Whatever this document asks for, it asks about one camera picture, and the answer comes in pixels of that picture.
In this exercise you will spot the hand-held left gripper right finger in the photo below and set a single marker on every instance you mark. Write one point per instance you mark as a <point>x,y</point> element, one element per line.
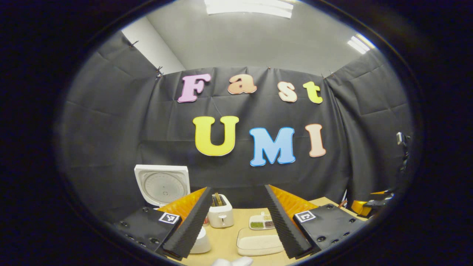
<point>282,225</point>

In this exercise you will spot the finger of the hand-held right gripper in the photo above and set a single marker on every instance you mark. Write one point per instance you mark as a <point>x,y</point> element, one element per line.
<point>380,194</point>
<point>360,207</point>

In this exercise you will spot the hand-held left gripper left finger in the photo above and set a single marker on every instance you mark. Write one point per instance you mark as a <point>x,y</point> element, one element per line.
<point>188,231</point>

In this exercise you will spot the dark wooden spoon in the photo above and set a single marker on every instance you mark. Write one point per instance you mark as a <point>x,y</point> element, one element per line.
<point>342,204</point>

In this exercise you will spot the white rice cooker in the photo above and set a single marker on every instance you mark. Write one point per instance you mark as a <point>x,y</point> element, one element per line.
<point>162,184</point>

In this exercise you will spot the pile of red beans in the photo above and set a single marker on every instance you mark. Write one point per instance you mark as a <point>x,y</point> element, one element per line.
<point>269,224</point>

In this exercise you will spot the pile of green mung beans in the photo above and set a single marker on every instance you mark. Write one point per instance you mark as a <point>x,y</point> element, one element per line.
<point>257,224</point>

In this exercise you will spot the white divided dish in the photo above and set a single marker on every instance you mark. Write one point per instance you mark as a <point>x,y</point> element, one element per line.
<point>257,218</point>

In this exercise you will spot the white toaster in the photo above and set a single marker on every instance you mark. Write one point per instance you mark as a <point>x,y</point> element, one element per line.
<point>221,218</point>

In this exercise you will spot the clear plastic tray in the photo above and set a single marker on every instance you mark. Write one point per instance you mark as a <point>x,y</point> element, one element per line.
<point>258,252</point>

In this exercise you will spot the brown toast slice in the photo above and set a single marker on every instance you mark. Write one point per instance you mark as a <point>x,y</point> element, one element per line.
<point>218,199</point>

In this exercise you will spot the small ceiling light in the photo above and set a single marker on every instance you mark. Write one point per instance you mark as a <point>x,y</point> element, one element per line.
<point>360,44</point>

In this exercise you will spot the black backdrop cloth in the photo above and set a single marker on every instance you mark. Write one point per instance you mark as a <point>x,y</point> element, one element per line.
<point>111,129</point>

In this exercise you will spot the large ceiling light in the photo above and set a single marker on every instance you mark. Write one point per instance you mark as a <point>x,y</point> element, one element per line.
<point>247,7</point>

